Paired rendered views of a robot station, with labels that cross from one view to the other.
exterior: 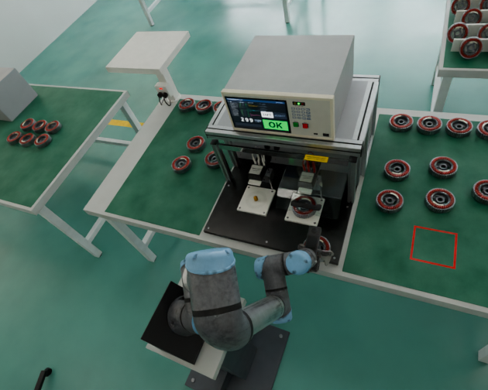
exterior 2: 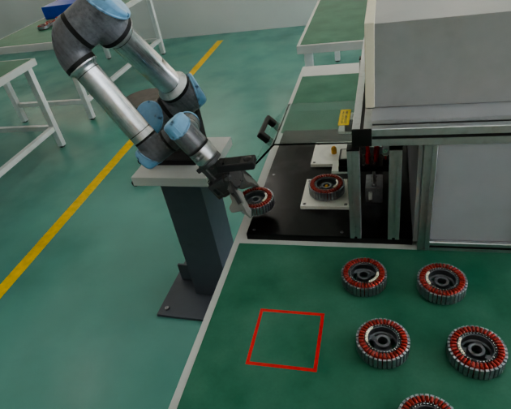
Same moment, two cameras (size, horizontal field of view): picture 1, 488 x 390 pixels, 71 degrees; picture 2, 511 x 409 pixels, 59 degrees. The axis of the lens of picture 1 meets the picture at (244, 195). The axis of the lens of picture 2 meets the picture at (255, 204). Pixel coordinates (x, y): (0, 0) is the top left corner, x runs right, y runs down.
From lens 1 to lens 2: 1.39 m
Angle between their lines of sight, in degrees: 52
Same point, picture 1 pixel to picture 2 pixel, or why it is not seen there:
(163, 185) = (345, 95)
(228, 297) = (71, 15)
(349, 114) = (431, 111)
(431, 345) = not seen: outside the picture
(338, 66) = (450, 14)
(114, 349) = not seen: hidden behind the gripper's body
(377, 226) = (315, 271)
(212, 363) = (143, 174)
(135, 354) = not seen: hidden behind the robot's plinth
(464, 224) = (337, 384)
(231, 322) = (57, 27)
